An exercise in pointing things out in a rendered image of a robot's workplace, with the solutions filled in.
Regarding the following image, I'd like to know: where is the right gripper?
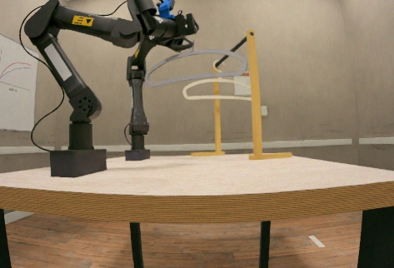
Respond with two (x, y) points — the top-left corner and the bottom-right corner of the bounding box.
(156, 0), (199, 45)

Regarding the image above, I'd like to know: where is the yellow wooden garment rack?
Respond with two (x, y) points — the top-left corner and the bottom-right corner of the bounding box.
(191, 29), (292, 161)

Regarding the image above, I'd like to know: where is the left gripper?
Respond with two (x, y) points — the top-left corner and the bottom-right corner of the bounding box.
(161, 37), (193, 52)

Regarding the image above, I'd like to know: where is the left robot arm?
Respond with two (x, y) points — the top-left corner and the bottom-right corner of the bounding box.
(125, 35), (159, 152)

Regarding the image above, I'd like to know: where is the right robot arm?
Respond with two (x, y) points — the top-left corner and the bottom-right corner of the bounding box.
(24, 0), (167, 155)

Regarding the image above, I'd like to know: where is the beige clothes hanger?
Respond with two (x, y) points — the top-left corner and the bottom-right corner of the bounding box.
(182, 60), (252, 101)

